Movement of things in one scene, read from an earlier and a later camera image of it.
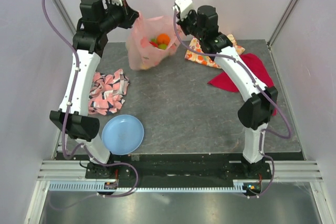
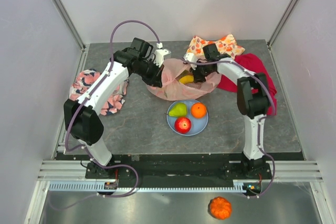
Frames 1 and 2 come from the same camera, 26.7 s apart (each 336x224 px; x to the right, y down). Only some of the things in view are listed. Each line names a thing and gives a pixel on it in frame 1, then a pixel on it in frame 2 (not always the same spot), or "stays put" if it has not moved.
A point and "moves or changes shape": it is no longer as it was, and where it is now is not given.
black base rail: [245, 174] stays put
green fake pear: [163, 46] moves or changes shape
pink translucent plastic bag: [143, 55] to [171, 89]
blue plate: [122, 134] to [171, 120]
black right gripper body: [188, 24] to [201, 70]
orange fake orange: [163, 38] to [198, 110]
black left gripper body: [114, 17] to [149, 72]
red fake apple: [153, 43] moves or changes shape
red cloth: [254, 65] stays put
